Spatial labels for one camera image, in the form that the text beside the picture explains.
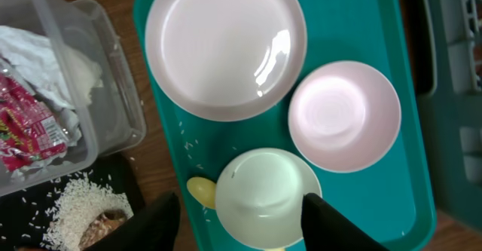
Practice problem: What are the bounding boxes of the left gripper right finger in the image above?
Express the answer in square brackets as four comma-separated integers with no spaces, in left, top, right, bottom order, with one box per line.
[301,193,388,251]

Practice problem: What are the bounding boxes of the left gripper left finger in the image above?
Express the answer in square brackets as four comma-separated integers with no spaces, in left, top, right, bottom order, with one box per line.
[86,191,181,251]

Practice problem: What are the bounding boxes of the brown food scraps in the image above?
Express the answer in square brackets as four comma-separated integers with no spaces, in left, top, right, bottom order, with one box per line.
[78,210,127,251]

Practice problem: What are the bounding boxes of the pale green bowl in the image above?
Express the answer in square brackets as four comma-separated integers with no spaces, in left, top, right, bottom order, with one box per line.
[215,148,322,250]

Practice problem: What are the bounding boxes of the white rice pile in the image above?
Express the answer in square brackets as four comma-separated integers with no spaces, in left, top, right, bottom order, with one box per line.
[40,173,133,251]

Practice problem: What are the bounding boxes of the pink bowl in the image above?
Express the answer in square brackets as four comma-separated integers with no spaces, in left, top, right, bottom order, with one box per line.
[288,60,402,173]

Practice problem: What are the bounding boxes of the red ketchup packet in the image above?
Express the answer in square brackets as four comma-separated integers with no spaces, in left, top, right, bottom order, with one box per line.
[1,75,68,172]

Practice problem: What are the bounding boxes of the white napkin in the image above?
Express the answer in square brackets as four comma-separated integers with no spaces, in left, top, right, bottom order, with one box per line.
[1,26,103,147]

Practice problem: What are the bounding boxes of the yellow plastic spoon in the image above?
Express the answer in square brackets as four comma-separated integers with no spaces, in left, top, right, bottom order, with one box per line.
[187,177,216,210]

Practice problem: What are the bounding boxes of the teal serving tray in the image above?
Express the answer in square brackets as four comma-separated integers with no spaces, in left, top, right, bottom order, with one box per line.
[151,0,436,250]

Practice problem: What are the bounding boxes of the black tray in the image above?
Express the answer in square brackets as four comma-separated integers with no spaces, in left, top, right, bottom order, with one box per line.
[1,155,145,250]

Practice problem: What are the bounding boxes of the clear plastic bin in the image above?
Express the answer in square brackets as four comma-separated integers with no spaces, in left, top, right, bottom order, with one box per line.
[1,0,146,195]

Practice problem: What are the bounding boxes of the pink plate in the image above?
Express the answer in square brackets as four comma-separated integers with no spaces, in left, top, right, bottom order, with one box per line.
[144,0,307,121]

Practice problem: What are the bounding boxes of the grey dish rack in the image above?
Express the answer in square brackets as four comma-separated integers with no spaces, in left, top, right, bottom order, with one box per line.
[417,0,481,231]

